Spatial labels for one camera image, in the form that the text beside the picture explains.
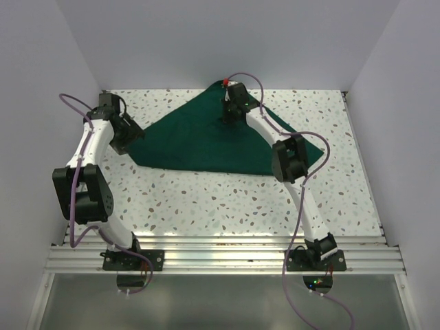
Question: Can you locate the green surgical cloth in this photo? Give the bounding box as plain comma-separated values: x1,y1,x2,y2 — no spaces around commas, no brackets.
125,79,326,177

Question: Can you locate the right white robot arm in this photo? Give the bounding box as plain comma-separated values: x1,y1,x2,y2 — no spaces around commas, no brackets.
222,79,338,270

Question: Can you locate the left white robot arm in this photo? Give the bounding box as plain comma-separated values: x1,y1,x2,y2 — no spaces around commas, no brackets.
52,92,150,271

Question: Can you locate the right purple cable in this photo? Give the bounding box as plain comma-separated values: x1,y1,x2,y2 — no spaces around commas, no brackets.
229,71,355,330

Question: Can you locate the purple cable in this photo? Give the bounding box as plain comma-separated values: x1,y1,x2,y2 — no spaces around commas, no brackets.
58,92,154,296
229,71,355,330

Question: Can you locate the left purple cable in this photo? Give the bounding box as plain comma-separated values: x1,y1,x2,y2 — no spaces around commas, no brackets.
58,92,154,296

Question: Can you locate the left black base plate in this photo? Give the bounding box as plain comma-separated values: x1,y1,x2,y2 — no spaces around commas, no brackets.
100,250,165,272

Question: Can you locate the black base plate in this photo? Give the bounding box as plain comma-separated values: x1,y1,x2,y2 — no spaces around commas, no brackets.
286,247,347,272
100,250,165,272

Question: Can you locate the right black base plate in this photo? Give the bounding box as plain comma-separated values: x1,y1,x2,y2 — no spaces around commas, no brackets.
286,247,347,272

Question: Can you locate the aluminium rail frame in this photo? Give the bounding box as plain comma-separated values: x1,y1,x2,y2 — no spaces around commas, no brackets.
29,90,420,329

